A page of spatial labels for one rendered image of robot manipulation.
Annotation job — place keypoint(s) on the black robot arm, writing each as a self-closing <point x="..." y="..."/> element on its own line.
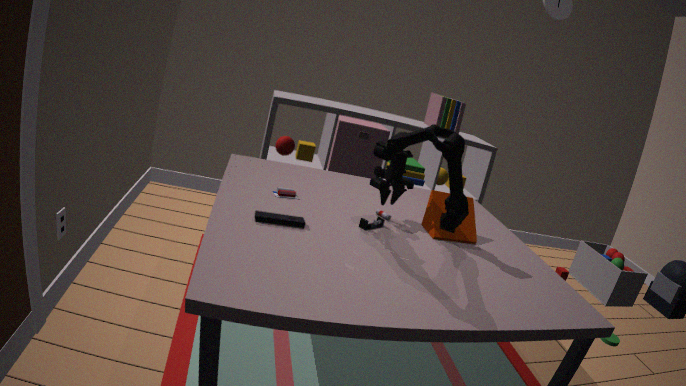
<point x="452" y="149"/>

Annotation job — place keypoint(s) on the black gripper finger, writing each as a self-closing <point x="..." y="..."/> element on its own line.
<point x="397" y="192"/>
<point x="384" y="196"/>

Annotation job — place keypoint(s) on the white and red battery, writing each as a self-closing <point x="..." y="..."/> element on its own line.
<point x="383" y="214"/>

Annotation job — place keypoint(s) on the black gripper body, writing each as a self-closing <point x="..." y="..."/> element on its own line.
<point x="394" y="178"/>

